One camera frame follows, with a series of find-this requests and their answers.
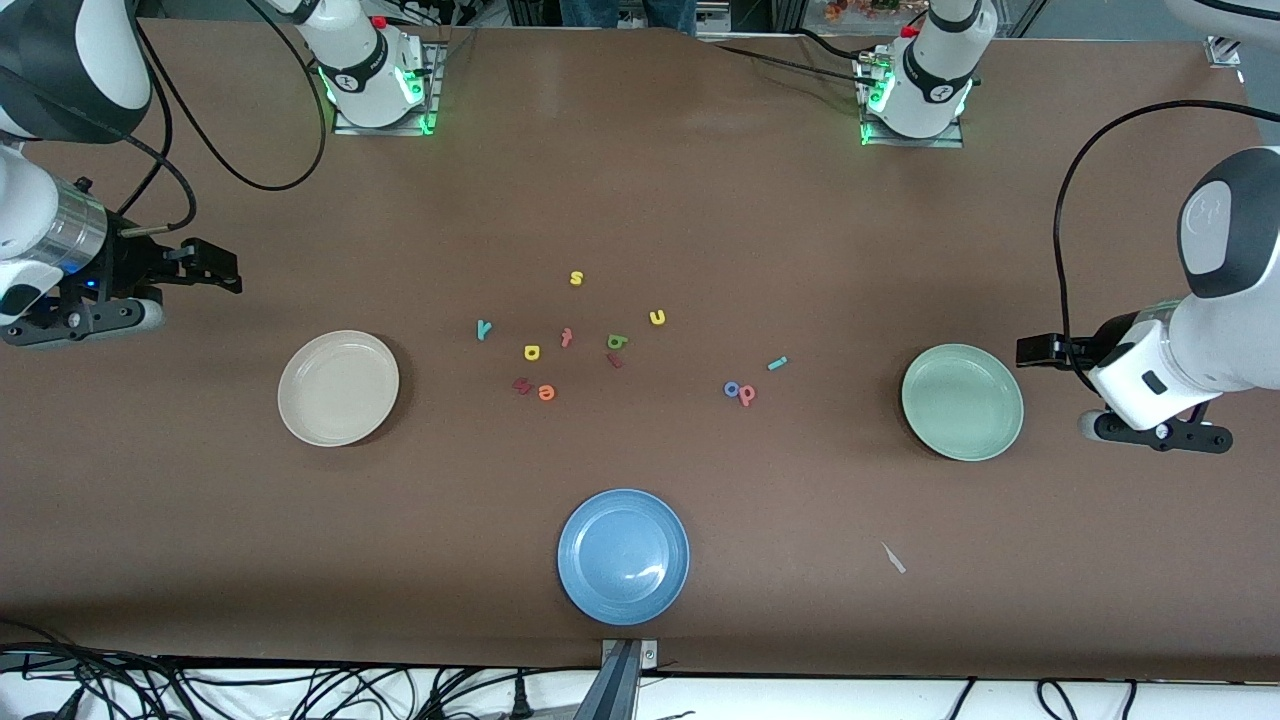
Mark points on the black power plug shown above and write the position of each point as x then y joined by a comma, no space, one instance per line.
520,700

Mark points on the grey camera mount pole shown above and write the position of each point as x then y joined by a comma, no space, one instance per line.
612,695

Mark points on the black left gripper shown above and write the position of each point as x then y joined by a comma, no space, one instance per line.
1082,352

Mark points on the silver camera mount bracket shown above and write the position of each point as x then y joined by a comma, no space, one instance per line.
648,655

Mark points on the light green plate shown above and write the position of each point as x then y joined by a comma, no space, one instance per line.
962,402

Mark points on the white paper scrap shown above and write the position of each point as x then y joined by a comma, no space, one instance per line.
893,558

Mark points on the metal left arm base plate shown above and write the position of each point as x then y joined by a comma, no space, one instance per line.
890,142

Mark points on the beige brown plate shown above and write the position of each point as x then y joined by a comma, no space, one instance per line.
338,388

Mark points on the blue plate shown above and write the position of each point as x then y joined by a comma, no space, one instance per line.
623,557

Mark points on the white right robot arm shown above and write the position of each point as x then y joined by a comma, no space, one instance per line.
60,60

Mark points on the aluminium table corner bracket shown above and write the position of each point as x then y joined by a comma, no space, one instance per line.
1222,50

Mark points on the brown table cover sheet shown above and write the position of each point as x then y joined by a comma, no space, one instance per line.
760,480

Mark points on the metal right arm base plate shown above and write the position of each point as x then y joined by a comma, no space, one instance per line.
345,131

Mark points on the person in blue jeans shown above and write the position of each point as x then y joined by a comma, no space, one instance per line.
600,10

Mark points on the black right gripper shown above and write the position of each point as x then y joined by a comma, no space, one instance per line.
126,267

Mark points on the orange decorative object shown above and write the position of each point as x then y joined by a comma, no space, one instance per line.
850,10

